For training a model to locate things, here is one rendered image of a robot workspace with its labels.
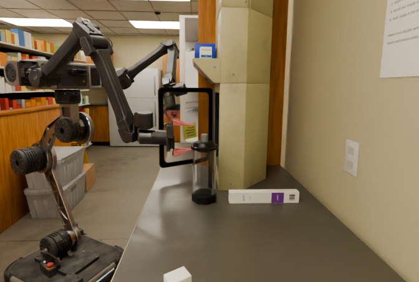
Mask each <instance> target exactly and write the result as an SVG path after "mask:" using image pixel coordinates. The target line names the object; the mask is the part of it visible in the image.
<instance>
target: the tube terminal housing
mask: <svg viewBox="0 0 419 282"><path fill-rule="evenodd" d="M218 35H219V52H218ZM271 41H272V18H271V17H269V16H266V15H264V14H261V13H260V12H257V11H254V10H252V9H250V8H243V7H222V8H221V10H220V13H219V16H218V20H217V23H216V27H215V44H216V45H215V59H221V61H220V83H217V84H215V85H214V88H215V93H219V153H218V169H217V166H216V181H217V184H218V190H244V189H246V188H248V187H250V186H252V185H254V184H256V183H258V182H260V181H262V180H264V179H266V160H267V131H268V116H269V86H270V70H271Z"/></svg>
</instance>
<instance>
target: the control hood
mask: <svg viewBox="0 0 419 282"><path fill-rule="evenodd" d="M220 61H221V59H214V58H193V66H194V68H195V69H196V70H198V68H199V70H200V71H201V72H202V73H203V74H204V75H205V76H206V77H207V78H208V79H209V80H210V81H211V82H209V83H210V84H217V83H220Z"/></svg>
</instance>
